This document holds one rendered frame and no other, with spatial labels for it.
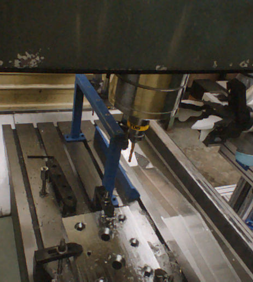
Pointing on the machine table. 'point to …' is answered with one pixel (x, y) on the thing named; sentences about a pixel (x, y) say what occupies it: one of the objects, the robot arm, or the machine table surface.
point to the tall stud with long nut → (44, 179)
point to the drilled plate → (84, 276)
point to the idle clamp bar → (61, 183)
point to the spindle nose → (147, 95)
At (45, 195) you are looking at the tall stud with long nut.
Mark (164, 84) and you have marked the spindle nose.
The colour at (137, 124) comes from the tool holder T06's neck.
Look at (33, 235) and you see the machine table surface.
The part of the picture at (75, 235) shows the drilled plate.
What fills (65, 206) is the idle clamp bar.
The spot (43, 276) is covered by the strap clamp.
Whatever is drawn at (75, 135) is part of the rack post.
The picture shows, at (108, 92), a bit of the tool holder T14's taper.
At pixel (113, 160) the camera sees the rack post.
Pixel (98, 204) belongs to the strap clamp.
